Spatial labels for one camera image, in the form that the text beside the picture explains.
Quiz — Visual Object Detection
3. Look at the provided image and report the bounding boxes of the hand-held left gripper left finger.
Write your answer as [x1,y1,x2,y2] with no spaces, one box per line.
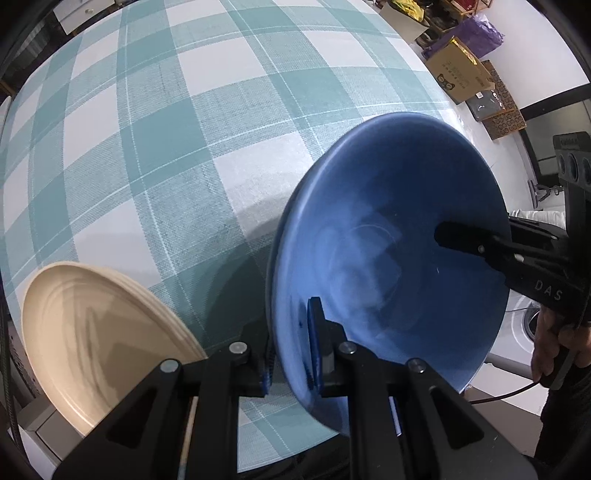
[53,318,278,480]

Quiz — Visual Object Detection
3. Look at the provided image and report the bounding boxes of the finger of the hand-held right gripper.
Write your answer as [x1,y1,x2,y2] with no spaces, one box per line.
[508,215,571,259]
[434,220,585,308]

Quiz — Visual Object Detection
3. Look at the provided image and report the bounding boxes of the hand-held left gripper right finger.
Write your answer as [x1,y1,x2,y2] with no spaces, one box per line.
[306,296,539,480]

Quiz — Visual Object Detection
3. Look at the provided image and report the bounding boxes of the blue bowl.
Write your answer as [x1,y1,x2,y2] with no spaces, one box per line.
[266,112,512,438]

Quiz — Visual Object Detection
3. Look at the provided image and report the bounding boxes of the cream plate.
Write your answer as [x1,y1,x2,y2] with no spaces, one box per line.
[21,261,208,437]

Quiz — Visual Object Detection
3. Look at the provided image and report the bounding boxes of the person's right hand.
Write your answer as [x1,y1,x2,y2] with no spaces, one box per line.
[530,305,591,391]

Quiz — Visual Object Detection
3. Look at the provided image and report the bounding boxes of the black stand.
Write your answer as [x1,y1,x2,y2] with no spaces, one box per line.
[529,180,564,208]

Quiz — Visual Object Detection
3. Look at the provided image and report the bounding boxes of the white appliance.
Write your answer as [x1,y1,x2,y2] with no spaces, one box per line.
[480,286,550,393]

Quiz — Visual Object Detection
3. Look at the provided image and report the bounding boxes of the brown patterned box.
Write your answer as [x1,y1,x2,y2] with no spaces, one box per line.
[480,60,527,141]

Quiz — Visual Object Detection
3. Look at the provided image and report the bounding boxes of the grey flat case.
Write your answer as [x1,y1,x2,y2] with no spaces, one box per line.
[465,90,506,123]

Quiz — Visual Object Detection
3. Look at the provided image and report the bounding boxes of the cardboard box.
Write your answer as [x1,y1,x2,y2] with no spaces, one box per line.
[424,36,496,106]

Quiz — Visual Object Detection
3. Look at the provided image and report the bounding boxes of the purple bag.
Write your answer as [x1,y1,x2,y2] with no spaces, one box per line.
[427,13,505,61]

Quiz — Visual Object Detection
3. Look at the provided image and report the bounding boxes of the white trash bin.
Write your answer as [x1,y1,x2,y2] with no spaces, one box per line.
[376,0,432,44]

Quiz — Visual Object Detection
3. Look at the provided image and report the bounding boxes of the grey cabinet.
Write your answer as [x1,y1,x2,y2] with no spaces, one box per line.
[7,392,63,467]

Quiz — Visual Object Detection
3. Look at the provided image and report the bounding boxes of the teal plaid tablecloth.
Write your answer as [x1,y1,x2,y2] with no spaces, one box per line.
[0,0,472,474]

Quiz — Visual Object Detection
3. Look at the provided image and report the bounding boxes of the white drawer cabinet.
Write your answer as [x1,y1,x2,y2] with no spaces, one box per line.
[53,0,123,35]

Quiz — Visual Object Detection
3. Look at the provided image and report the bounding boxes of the black cable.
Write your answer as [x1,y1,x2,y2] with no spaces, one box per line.
[468,369,555,407]

